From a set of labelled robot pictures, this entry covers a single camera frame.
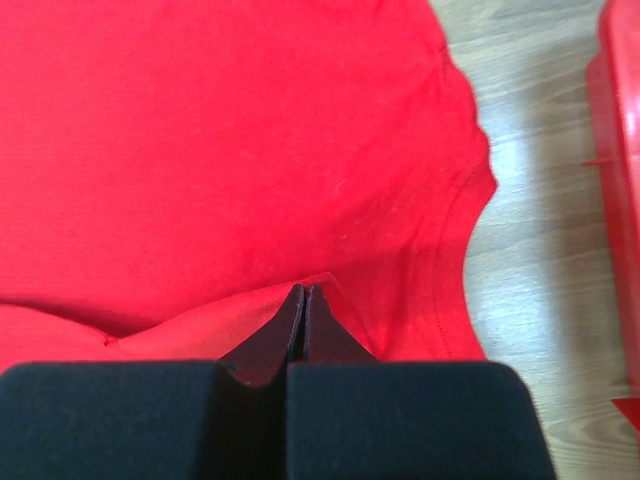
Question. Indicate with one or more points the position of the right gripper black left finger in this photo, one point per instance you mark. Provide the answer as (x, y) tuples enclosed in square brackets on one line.
[(154, 420)]

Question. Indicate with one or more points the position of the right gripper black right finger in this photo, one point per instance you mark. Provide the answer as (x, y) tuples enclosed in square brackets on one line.
[(350, 416)]

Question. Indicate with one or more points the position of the red t shirt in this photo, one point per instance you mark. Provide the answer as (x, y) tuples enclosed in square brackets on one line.
[(171, 169)]

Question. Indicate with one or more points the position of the red plastic bin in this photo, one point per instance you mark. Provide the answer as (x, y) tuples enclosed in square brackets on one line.
[(612, 78)]

